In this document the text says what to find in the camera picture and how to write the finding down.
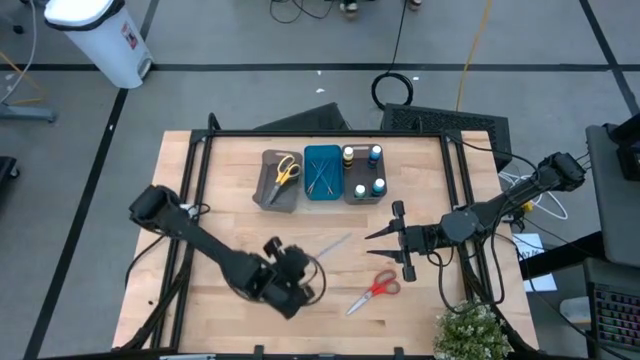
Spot yellow handled scissors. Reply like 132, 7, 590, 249
263, 154, 302, 206

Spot black caster base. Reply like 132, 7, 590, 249
0, 155, 21, 182

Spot white cable bundle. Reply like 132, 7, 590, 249
498, 169, 570, 221

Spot white trash can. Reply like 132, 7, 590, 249
43, 0, 155, 90

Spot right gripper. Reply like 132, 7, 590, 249
364, 200, 444, 283

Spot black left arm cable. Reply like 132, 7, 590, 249
299, 253, 328, 307

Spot grey stand base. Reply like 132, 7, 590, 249
0, 102, 57, 124

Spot black backlit keyboard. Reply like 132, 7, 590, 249
591, 282, 640, 354

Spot black coiled cable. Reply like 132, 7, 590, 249
370, 0, 416, 112

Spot black rectangular box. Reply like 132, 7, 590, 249
604, 112, 640, 182

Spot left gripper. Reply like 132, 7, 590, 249
254, 236, 318, 320

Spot thin yellow hanging cable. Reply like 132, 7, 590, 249
454, 0, 495, 112

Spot white paper sheet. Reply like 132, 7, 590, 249
512, 232, 559, 294

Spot dark grey slanted panel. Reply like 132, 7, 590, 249
253, 101, 351, 133

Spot red handled scissors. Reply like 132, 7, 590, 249
345, 269, 402, 317

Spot artificial white flowering plant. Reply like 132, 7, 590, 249
432, 298, 514, 360

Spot grey translucent plastic bin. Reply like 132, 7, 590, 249
252, 148, 304, 214
341, 143, 388, 206

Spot blue plastic bin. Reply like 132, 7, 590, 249
303, 144, 345, 202

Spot person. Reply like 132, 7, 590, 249
339, 0, 424, 15

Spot black aluminium table frame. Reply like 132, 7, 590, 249
115, 112, 539, 360

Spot light grey desk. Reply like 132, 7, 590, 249
585, 122, 640, 269

